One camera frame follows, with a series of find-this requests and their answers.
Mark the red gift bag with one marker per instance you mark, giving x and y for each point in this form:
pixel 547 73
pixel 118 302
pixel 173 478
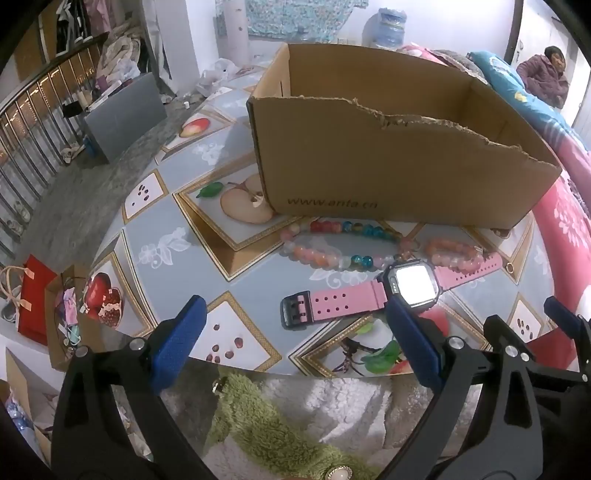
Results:
pixel 37 300

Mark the brown cardboard carton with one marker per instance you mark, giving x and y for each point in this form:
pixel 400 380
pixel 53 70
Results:
pixel 18 378

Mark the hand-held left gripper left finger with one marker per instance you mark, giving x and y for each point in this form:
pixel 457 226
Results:
pixel 178 344

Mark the blue cartoon pillow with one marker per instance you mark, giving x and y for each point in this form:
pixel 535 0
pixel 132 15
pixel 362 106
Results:
pixel 508 78

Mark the pile of light clothes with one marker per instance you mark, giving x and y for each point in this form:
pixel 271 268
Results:
pixel 117 55

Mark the hanging clothes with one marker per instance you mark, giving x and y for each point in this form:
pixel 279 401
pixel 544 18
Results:
pixel 99 14

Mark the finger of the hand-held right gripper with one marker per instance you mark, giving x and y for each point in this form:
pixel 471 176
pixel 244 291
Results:
pixel 565 318

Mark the brown cardboard box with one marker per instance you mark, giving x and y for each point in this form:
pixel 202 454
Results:
pixel 369 175

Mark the teal patterned wall cloth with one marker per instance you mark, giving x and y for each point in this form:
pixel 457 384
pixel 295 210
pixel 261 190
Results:
pixel 295 18

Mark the fruit print mat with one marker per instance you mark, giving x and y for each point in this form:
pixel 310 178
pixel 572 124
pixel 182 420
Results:
pixel 161 240

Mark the metal stair railing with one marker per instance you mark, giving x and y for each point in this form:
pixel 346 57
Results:
pixel 41 106

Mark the grey box on floor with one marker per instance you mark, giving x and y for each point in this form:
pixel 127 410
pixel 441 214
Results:
pixel 124 115

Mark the brown paper bag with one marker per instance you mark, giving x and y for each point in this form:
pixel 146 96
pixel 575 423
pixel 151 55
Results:
pixel 57 332

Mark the white plastic bag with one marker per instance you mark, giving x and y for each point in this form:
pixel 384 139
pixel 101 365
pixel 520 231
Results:
pixel 217 76

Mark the white standing cylinder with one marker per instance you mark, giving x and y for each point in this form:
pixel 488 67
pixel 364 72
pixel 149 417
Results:
pixel 235 32

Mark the grey patterned pillow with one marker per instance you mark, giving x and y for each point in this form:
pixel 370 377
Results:
pixel 461 64

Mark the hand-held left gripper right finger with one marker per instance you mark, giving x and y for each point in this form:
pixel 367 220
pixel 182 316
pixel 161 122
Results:
pixel 413 344

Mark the blue water jug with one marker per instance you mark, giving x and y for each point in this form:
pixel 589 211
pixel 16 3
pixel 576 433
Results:
pixel 385 27

